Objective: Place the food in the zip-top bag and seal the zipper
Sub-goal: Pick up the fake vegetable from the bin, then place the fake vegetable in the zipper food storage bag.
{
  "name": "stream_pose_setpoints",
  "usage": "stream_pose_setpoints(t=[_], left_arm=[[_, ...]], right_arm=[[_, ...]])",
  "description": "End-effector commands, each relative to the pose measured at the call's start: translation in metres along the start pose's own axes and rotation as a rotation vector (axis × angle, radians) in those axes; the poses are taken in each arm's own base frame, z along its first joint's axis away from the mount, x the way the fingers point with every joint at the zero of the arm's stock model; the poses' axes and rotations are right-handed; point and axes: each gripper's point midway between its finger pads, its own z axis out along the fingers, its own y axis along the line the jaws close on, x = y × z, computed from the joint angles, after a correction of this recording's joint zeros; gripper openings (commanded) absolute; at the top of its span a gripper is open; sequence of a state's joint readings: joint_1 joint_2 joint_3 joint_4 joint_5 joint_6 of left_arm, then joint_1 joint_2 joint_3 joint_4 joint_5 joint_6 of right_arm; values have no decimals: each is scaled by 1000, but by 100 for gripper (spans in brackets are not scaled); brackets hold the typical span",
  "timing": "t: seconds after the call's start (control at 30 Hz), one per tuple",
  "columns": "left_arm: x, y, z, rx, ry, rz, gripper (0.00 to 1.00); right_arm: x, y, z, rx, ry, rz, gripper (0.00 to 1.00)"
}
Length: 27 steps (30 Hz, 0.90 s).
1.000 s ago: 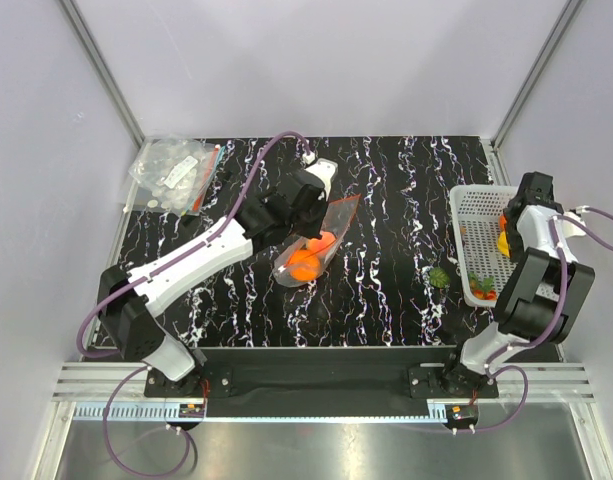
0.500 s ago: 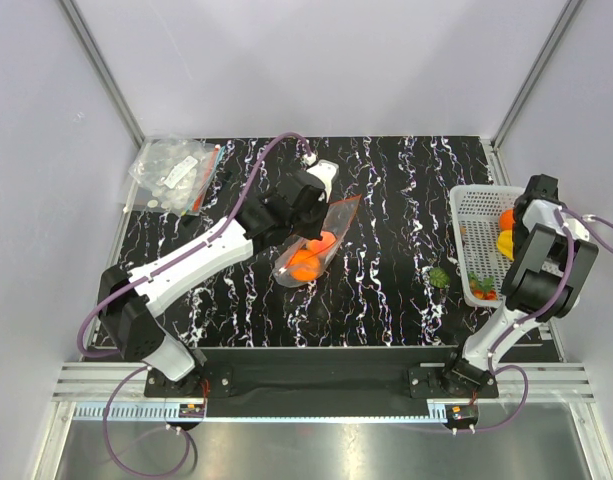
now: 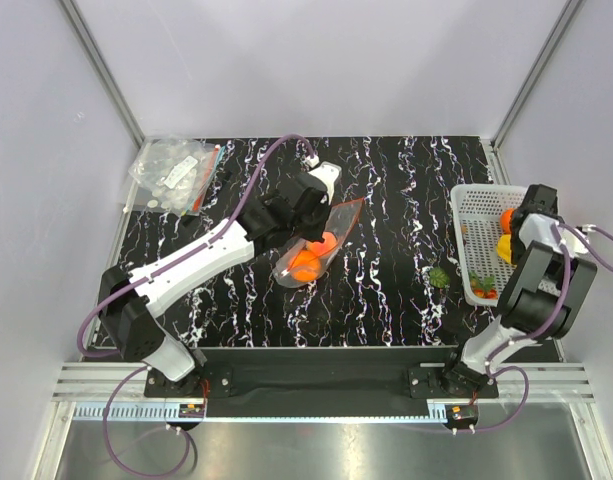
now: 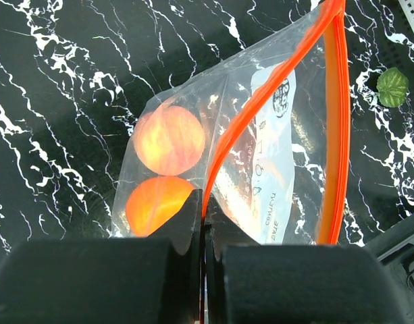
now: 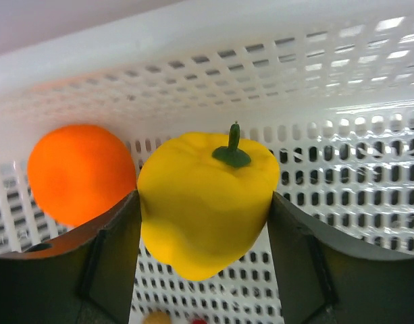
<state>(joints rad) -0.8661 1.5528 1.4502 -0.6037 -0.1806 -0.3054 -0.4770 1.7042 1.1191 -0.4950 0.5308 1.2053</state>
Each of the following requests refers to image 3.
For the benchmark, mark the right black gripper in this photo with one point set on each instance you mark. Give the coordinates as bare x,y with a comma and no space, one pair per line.
516,244

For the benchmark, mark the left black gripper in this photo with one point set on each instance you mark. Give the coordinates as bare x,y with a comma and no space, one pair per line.
324,209

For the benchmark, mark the peach fruit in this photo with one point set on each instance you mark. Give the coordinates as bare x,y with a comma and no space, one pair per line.
325,246

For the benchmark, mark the orange fruit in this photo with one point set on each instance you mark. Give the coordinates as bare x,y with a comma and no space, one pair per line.
305,266
505,221

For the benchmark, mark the clear zip bag orange zipper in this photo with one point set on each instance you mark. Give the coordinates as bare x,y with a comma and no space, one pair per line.
343,217

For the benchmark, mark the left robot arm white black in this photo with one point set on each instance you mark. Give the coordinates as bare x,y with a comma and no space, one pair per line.
131,303

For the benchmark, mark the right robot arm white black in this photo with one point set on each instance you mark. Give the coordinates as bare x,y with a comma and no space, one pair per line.
541,299

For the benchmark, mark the stack of spare zip bags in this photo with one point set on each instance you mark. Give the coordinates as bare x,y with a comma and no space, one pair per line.
173,175

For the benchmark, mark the yellow bell pepper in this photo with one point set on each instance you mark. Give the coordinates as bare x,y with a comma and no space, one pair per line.
504,248

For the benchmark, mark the white plastic mesh basket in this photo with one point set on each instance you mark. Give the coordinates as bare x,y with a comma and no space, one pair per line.
476,213

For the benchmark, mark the black marbled table mat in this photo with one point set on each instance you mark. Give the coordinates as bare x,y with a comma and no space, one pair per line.
376,291

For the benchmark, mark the green artificial leaf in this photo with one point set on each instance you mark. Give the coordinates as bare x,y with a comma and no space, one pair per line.
438,278

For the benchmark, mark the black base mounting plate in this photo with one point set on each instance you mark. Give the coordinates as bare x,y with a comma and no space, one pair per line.
350,379

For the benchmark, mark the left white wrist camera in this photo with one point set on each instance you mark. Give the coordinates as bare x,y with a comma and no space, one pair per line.
329,174

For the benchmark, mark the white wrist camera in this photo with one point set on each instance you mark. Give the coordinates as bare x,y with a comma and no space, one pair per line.
577,238
329,174

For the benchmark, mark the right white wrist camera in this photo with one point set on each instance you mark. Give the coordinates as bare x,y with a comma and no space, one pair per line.
577,238

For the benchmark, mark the right aluminium frame post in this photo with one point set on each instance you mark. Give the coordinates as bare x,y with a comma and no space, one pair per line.
563,22

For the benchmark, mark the aluminium frame post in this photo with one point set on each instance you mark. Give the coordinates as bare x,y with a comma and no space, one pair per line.
563,22
94,55

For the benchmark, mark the left aluminium frame post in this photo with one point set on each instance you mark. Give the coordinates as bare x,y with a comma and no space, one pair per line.
94,55

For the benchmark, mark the white slotted cable duct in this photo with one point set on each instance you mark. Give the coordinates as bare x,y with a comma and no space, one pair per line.
215,411

